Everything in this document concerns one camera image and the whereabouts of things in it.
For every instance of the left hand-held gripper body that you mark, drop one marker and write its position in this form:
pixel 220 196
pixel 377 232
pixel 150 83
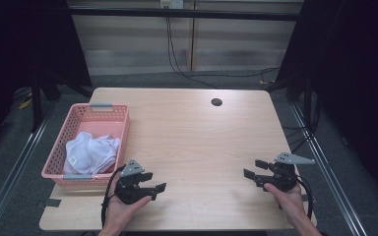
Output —
pixel 129 191

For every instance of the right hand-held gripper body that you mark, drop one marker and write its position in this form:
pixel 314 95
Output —
pixel 282 178

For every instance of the white printed cloth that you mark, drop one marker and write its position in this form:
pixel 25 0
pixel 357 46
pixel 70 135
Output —
pixel 90 154

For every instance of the pink plastic basket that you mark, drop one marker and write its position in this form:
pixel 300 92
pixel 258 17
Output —
pixel 93 131

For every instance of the person's left hand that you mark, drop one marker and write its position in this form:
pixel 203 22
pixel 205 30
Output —
pixel 121 211

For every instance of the person's right hand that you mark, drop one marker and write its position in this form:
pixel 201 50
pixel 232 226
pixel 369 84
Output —
pixel 288 203

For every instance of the black tape strip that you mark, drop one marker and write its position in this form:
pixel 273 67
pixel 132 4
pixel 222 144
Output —
pixel 50 203

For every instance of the black curtain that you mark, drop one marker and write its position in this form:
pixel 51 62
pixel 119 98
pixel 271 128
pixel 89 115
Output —
pixel 19 49
pixel 357 82

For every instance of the black metal stand leg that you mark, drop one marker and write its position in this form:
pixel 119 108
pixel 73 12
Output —
pixel 36 108

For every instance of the yellow floor item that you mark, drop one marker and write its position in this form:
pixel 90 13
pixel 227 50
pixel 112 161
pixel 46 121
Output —
pixel 25 104

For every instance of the black horizontal metal bar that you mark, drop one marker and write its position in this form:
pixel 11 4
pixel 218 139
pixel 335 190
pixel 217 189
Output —
pixel 183 13

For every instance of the metal floor rail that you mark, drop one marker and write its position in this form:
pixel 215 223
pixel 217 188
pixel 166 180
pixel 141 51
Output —
pixel 11 173
pixel 328 177

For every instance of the white wall socket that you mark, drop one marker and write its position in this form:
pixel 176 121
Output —
pixel 172 3

